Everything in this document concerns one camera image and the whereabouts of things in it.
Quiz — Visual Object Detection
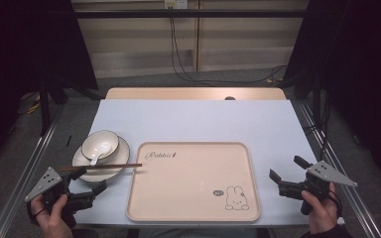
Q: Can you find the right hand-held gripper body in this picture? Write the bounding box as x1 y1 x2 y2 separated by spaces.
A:
278 160 358 216

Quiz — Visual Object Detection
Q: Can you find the white ceramic spoon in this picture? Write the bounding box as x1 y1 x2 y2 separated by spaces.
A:
88 142 115 167

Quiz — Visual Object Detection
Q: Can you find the black curtain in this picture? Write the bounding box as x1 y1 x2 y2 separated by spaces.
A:
282 0 381 181
0 0 99 103

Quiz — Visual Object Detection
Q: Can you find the white bowl with dark rim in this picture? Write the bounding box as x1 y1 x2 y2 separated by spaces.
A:
80 129 120 162

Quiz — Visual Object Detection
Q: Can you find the person's right hand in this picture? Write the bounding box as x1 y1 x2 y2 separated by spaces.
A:
301 182 340 235

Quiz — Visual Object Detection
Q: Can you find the person's left hand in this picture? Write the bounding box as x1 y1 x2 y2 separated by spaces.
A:
29 193 77 238

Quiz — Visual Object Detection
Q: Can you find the person's grey clothing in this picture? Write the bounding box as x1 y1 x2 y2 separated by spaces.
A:
138 227 260 238

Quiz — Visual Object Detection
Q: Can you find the white plate with dark rim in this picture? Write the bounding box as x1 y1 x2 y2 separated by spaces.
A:
71 135 131 183

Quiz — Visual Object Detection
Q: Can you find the yellow cable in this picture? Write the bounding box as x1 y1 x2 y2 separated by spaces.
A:
26 93 43 115

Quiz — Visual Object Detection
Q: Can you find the brown wooden chopstick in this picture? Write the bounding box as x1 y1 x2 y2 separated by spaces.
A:
59 163 143 171
59 164 143 173

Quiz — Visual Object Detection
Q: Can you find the light wooden table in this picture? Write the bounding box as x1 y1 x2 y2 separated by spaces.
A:
104 86 288 101

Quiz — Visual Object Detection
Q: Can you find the person's dark sleeve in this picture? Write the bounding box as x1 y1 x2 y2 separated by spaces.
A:
299 224 355 238

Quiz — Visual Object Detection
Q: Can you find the black metal stand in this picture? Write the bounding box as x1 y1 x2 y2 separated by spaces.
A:
38 78 53 136

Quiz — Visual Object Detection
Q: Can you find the pale blue table mat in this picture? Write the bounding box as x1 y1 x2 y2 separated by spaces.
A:
73 98 345 228

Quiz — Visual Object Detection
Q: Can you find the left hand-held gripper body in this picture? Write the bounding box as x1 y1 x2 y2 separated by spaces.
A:
24 167 97 230

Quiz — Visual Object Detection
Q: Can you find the beige tray with rabbit print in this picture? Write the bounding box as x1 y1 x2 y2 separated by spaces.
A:
125 141 262 223

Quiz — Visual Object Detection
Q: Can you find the aluminium frame rail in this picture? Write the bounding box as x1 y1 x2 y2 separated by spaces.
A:
297 100 381 238
0 104 64 238

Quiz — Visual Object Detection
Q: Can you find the black cable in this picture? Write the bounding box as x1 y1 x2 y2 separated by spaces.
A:
169 16 289 88

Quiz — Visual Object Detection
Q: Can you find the black horizontal frame bar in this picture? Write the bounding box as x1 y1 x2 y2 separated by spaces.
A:
73 8 310 20

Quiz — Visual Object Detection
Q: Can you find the white wall socket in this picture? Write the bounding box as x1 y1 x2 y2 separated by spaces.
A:
164 0 190 10

